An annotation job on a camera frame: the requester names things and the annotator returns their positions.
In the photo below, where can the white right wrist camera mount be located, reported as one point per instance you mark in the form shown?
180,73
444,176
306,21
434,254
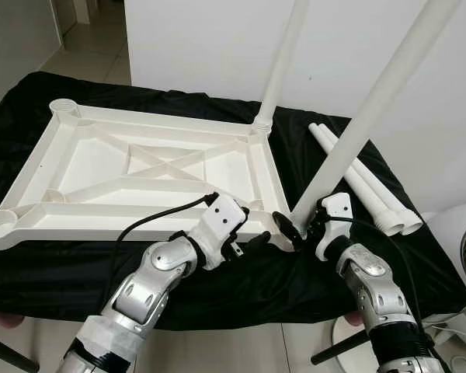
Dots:
338,208

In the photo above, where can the white door frame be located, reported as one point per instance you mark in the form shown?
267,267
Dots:
60,9

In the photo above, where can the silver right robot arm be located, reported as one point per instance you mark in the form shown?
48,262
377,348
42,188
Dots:
373,287

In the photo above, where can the black metal table leg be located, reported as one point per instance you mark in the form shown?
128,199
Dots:
338,350
12,355

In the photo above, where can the black cloth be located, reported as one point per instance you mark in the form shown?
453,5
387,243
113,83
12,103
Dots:
279,287

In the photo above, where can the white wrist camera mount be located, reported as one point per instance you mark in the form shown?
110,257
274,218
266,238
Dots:
221,221
338,208

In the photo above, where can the white plastic table leg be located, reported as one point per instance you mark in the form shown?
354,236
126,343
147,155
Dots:
373,109
368,196
281,62
385,194

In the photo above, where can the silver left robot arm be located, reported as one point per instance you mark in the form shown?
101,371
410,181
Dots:
147,287

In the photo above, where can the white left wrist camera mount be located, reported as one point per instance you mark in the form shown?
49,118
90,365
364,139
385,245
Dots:
221,221

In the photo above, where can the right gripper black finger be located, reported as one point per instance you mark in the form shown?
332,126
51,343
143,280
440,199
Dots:
287,230

